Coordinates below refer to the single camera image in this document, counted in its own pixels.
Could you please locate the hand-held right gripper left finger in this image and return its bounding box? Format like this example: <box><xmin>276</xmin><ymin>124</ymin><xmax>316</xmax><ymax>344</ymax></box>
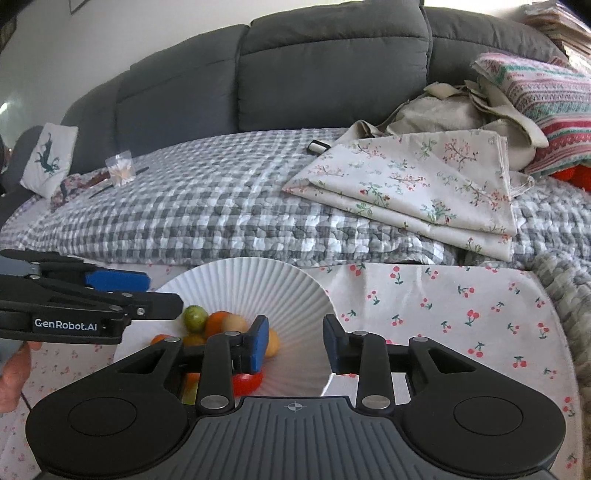
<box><xmin>117</xmin><ymin>315</ymin><xmax>271</xmax><ymax>415</ymax></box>

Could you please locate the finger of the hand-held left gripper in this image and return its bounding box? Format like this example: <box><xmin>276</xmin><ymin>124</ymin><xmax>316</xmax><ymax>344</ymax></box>
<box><xmin>0</xmin><ymin>249</ymin><xmax>151</xmax><ymax>292</ymax></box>
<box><xmin>0</xmin><ymin>276</ymin><xmax>184</xmax><ymax>320</ymax></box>

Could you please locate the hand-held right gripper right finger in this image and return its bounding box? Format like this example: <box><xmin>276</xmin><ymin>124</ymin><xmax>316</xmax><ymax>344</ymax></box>
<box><xmin>322</xmin><ymin>314</ymin><xmax>476</xmax><ymax>411</ymax></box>

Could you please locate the green tomato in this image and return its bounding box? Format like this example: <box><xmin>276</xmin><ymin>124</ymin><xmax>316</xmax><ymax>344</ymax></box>
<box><xmin>184</xmin><ymin>305</ymin><xmax>208</xmax><ymax>334</ymax></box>

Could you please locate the red tomato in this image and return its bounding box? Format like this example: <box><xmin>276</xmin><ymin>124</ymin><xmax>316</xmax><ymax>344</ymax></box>
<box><xmin>232</xmin><ymin>371</ymin><xmax>265</xmax><ymax>397</ymax></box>

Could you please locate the medium orange mandarin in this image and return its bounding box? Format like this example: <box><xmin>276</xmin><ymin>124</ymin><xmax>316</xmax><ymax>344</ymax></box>
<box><xmin>205</xmin><ymin>311</ymin><xmax>234</xmax><ymax>340</ymax></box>

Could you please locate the white ribbed plate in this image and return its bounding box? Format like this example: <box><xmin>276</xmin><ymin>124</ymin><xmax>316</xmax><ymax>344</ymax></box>
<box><xmin>113</xmin><ymin>257</ymin><xmax>340</xmax><ymax>407</ymax></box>

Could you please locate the person's left hand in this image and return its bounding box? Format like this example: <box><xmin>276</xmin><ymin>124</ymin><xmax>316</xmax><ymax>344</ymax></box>
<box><xmin>0</xmin><ymin>342</ymin><xmax>42</xmax><ymax>414</ymax></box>

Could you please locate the red patterned cloth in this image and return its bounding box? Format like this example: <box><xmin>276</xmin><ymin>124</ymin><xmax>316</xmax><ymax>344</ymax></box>
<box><xmin>48</xmin><ymin>168</ymin><xmax>112</xmax><ymax>213</ymax></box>

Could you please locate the grey checkered blanket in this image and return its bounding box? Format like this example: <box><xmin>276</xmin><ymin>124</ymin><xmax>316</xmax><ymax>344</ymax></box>
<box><xmin>0</xmin><ymin>127</ymin><xmax>591</xmax><ymax>273</ymax></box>

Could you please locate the cherry print tablecloth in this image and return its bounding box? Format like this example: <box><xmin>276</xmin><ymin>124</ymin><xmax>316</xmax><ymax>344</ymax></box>
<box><xmin>0</xmin><ymin>261</ymin><xmax>580</xmax><ymax>480</ymax></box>

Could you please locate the white cushion green print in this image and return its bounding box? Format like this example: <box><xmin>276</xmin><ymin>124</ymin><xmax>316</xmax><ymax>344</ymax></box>
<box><xmin>21</xmin><ymin>122</ymin><xmax>79</xmax><ymax>200</ymax></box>

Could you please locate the folded floral cloth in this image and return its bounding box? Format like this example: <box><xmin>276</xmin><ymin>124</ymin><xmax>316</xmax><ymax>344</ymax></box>
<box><xmin>281</xmin><ymin>130</ymin><xmax>536</xmax><ymax>261</ymax></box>

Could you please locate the grey knitted blanket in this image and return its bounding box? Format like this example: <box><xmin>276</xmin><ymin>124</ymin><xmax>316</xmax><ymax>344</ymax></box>
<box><xmin>529</xmin><ymin>249</ymin><xmax>591</xmax><ymax>333</ymax></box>

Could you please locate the beige canvas bag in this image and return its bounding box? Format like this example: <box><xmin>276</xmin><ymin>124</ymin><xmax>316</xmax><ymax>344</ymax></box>
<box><xmin>353</xmin><ymin>80</ymin><xmax>550</xmax><ymax>171</ymax></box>

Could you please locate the grey sofa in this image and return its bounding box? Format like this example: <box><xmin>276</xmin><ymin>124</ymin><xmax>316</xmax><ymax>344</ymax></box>
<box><xmin>0</xmin><ymin>0</ymin><xmax>568</xmax><ymax>232</ymax></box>

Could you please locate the red-orange plush toy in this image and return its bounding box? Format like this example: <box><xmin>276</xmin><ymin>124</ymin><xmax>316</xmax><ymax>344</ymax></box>
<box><xmin>547</xmin><ymin>166</ymin><xmax>591</xmax><ymax>192</ymax></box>

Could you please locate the striped patterned pillow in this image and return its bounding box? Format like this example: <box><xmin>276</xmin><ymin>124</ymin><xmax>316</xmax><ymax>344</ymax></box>
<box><xmin>471</xmin><ymin>52</ymin><xmax>591</xmax><ymax>178</ymax></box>

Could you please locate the stack of books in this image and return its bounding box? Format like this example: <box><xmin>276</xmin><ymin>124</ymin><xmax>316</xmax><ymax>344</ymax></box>
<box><xmin>524</xmin><ymin>0</ymin><xmax>591</xmax><ymax>75</ymax></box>

